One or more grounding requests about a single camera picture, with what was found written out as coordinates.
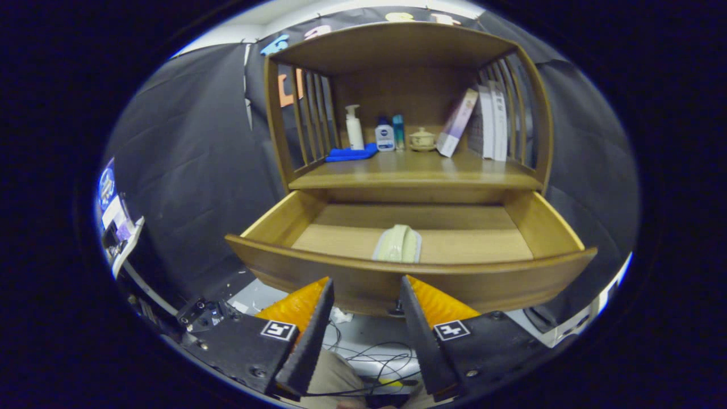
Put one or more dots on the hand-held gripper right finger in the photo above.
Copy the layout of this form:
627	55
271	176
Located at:
423	341

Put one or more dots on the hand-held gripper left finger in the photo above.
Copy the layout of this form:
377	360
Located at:
309	346

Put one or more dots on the wooden drawer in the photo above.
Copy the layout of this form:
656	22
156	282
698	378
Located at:
483	284

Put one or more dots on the pale green scrubbing brush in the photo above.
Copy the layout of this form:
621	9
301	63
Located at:
400	241

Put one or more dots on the dark drawer knob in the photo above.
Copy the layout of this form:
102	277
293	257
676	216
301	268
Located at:
396	311

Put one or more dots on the wooden countertop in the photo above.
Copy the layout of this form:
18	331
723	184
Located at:
420	170

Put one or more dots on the wooden cabinet with slatted sides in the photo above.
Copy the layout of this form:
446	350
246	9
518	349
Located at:
397	45

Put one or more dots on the person's khaki trouser leg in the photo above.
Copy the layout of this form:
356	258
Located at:
335	375

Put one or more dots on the crumpled white paper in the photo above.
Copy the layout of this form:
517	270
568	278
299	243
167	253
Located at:
341	316

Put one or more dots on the yellow and black tool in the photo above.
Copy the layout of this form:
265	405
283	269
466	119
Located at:
392	382

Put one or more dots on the white appliance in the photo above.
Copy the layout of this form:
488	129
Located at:
610	292

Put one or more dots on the blue cloth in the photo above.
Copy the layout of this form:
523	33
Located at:
349	153

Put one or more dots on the small cream lidded pot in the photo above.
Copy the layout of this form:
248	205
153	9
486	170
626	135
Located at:
422	139

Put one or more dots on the white lotion bottle blue cap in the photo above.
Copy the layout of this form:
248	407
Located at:
384	139

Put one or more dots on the small teal bottle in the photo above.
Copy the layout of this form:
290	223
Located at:
398	133

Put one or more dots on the black backdrop cloth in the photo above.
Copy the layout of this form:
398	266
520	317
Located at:
187	170

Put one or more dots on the white pump bottle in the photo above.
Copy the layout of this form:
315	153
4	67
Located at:
355	133

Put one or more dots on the purple and white box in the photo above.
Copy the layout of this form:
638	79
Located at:
456	125

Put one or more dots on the plain white book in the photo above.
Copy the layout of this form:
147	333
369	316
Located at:
487	125

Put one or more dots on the white book with dark lettering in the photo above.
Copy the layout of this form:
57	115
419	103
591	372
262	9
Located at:
500	125

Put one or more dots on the bright monitor screen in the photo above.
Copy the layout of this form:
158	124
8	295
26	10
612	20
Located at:
111	210

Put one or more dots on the black metal bracket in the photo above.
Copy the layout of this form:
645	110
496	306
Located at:
199	312

